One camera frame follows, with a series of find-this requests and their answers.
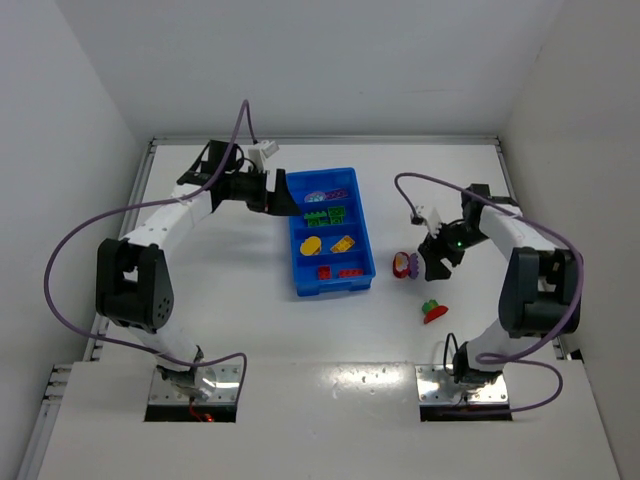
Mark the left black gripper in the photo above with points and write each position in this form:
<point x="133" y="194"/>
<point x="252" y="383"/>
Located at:
<point x="270" y="190"/>

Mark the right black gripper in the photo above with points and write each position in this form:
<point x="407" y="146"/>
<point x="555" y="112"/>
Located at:
<point x="439" y="248"/>

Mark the red white flower lego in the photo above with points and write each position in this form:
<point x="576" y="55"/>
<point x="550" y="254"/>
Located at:
<point x="401" y="265"/>

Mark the purple round lego piece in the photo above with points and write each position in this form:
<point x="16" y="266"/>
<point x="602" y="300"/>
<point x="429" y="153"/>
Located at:
<point x="316" y="196"/>

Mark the green small lego brick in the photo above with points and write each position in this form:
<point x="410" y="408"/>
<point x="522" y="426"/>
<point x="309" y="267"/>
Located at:
<point x="429" y="306"/>

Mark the yellow oval lego piece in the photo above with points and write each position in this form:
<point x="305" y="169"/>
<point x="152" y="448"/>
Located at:
<point x="311" y="246"/>

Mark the red half round lego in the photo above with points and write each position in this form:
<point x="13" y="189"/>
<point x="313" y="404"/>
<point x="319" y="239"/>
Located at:
<point x="435" y="314"/>

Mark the green striped lego brick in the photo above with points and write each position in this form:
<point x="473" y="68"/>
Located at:
<point x="336" y="214"/>

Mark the purple square lego brick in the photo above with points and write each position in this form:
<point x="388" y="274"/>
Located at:
<point x="336" y="194"/>

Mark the yellow lego brick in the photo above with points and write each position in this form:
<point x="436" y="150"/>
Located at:
<point x="343" y="245"/>

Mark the small red lego brick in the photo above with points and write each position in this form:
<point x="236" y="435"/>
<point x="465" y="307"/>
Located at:
<point x="324" y="273"/>

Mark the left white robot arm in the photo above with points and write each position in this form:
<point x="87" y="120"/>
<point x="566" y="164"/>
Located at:
<point x="133" y="285"/>

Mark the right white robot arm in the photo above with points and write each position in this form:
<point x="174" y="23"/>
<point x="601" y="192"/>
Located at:
<point x="539" y="286"/>

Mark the blue divided plastic bin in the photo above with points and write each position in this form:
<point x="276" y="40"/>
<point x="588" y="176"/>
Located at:
<point x="304" y="268"/>

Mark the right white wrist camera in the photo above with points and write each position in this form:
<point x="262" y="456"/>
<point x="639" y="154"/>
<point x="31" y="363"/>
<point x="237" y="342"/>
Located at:
<point x="430" y="219"/>

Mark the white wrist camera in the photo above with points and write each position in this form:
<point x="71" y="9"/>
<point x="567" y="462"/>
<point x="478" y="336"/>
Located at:
<point x="258" y="153"/>
<point x="430" y="219"/>

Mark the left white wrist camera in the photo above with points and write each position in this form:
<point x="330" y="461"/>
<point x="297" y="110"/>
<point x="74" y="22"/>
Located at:
<point x="258" y="153"/>

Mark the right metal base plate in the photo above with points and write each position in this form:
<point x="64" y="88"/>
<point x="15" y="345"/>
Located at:
<point x="436" y="388"/>

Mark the metal base plate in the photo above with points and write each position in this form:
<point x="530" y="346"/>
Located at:
<point x="436" y="388"/>
<point x="216" y="385"/>

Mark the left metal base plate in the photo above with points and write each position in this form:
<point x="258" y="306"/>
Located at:
<point x="216" y="385"/>

